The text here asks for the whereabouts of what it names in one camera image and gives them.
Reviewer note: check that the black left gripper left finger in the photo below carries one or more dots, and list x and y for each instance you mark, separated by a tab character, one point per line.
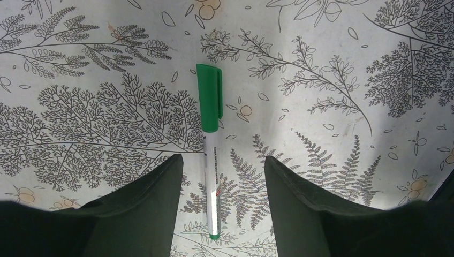
135	220

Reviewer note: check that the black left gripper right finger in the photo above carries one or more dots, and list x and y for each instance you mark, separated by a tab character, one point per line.
310	221

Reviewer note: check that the white whiteboard marker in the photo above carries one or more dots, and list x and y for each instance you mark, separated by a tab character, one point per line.
210	141

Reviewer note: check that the green marker cap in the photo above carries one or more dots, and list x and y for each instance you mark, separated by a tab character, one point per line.
210	83

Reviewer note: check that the floral tablecloth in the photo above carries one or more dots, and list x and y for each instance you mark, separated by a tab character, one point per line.
354	96

